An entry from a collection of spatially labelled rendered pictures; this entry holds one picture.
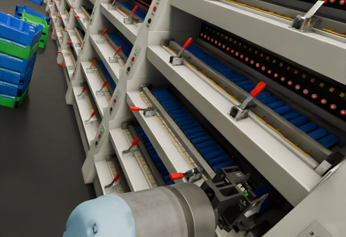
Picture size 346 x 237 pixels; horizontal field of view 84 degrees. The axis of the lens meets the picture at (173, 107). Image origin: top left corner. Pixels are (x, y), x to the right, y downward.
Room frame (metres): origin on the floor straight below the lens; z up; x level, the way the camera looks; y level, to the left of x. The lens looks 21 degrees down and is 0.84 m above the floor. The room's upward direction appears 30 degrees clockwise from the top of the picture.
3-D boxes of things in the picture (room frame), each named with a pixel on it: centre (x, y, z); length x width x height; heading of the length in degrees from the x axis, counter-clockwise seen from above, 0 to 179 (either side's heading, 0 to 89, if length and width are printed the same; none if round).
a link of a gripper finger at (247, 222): (0.30, -0.21, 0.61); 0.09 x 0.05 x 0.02; 130
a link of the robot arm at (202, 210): (0.22, -0.09, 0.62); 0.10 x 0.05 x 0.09; 44
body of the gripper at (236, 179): (0.27, -0.15, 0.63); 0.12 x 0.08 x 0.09; 134
